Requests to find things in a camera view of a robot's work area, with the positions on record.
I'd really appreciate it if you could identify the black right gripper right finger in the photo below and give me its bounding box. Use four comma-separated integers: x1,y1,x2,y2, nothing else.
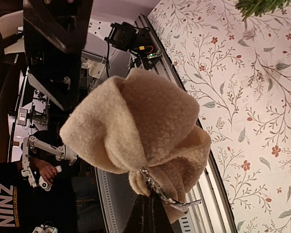
149,194,174,233

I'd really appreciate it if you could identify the small green christmas tree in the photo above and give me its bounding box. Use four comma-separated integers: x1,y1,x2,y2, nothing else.
235,0,291,20

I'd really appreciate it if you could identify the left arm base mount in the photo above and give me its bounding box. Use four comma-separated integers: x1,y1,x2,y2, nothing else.
104,22,162,70

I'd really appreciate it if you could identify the person in black shirt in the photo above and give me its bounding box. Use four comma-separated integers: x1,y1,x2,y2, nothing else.
0,131,81,233

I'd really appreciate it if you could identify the aluminium front rail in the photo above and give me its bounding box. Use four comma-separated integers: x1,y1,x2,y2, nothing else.
96,28,237,233

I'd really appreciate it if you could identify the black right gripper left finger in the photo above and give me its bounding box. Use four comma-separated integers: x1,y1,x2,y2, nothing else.
123,195,149,233

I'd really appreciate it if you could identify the floral patterned table mat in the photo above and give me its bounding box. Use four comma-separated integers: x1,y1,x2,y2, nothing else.
148,0,291,233

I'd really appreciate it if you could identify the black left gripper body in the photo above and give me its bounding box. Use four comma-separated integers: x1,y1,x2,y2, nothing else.
23,0,93,111

